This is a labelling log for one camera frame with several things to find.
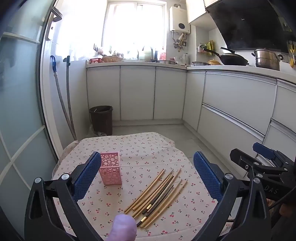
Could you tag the row of windowsill figurines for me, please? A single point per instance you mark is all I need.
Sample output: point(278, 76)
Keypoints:
point(122, 54)

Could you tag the red bottle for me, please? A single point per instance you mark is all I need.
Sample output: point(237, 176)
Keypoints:
point(162, 55)

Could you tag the wicker basket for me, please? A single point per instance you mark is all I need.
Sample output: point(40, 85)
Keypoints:
point(112, 59)

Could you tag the black wall hook rack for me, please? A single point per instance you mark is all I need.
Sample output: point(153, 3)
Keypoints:
point(95, 48)

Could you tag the black wok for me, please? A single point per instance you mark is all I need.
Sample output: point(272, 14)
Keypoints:
point(233, 59)

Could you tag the kitchen window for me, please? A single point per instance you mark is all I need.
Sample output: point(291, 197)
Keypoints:
point(129, 25)

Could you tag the red plastic basket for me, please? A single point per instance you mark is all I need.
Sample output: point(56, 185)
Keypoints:
point(96, 61)

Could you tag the steel basin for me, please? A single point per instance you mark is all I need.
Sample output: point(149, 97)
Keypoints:
point(166, 62)

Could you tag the brown trash bin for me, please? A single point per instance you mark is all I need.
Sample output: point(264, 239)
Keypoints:
point(101, 120)

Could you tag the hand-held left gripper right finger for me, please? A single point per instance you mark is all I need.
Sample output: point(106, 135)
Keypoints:
point(207, 176)

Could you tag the bunch of chopsticks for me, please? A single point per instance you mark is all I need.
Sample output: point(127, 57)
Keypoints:
point(159, 194)

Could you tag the frosted glass sliding door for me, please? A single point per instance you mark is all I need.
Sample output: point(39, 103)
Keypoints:
point(20, 92)

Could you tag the white water heater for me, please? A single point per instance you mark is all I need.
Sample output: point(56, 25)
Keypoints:
point(179, 19)

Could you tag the white kettle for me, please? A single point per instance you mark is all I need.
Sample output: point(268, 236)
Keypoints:
point(185, 59)

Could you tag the wall-mounted kitchen rack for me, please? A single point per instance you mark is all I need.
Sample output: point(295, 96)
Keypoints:
point(209, 47)

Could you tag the pink perforated chopstick holder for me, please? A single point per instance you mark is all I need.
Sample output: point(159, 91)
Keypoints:
point(111, 172)

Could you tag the steel lidded bowl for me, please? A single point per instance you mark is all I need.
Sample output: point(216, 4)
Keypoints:
point(200, 63)

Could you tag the clear plastic bag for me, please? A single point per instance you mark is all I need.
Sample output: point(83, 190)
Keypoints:
point(92, 133)

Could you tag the water heater pipes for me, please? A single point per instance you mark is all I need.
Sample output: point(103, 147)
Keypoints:
point(178, 41)

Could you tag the hanging yellow kitchen tools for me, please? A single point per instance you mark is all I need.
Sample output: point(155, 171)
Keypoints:
point(292, 49)

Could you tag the white cabinet with doors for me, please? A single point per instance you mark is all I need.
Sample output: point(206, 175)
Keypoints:
point(136, 92)

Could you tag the black range hood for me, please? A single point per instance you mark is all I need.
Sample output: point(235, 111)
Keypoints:
point(249, 23)

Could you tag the white wall cabinet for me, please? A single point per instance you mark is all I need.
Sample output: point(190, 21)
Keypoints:
point(196, 10)

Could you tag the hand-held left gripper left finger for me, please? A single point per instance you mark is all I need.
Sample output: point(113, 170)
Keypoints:
point(89, 176)

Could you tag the mop pole with blue grip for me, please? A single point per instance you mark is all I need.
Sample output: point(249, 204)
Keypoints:
point(59, 92)

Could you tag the wall outlet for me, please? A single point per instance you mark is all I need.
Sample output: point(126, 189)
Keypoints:
point(184, 44)

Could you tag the cherry print tablecloth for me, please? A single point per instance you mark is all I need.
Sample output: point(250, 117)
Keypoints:
point(138, 157)

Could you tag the person's right hand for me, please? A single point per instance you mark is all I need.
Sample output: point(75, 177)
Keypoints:
point(286, 210)

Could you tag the person's left hand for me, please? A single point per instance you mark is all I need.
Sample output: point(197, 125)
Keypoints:
point(124, 228)

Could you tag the white cabinet with drawers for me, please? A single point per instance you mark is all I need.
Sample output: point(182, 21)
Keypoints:
point(231, 97)

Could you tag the steel stock pot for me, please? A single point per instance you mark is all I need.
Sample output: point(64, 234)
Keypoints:
point(266, 60)

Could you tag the yellow lidded pot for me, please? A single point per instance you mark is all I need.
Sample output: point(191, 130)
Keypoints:
point(215, 62)

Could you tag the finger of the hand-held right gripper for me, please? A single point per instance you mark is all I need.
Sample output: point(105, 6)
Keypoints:
point(238, 155)
point(263, 150)

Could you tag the blue bottle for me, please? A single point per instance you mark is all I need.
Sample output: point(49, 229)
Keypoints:
point(156, 56)

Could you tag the steel pole with black cap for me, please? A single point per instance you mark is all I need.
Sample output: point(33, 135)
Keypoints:
point(68, 92)

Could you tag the pale green jug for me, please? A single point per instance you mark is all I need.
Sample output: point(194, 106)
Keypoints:
point(144, 55)

